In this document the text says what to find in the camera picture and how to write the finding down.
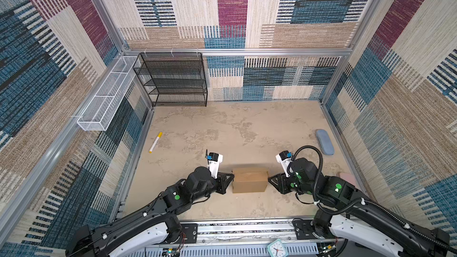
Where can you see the black wire shelf rack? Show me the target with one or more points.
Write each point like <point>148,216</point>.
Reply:
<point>173,79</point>

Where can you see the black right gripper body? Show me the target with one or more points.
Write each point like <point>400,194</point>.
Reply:
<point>290,184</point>

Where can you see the pink flat case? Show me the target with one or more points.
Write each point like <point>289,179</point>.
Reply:
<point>349,178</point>

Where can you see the yellow-capped white marker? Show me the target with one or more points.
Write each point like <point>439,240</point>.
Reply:
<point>155,142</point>

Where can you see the small teal alarm clock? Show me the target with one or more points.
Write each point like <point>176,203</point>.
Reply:
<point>277,249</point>

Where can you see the blue-grey glasses case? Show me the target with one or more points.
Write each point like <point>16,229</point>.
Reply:
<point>325,142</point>

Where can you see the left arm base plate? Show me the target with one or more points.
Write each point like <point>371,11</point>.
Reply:
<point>188,235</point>

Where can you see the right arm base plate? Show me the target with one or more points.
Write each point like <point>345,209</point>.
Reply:
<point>304,230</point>

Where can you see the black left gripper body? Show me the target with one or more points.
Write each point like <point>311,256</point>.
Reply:
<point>219,185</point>

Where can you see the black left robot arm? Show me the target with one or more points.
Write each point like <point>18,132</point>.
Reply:
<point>157,222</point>

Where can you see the brown cardboard box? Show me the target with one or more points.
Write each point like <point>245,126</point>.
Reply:
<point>250,180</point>

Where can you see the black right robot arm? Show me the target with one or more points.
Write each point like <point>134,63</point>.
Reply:
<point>345,212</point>

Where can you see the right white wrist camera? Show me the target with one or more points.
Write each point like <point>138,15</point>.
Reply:
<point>284,159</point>

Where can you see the white wire mesh basket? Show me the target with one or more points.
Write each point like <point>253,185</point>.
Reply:
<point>101,109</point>

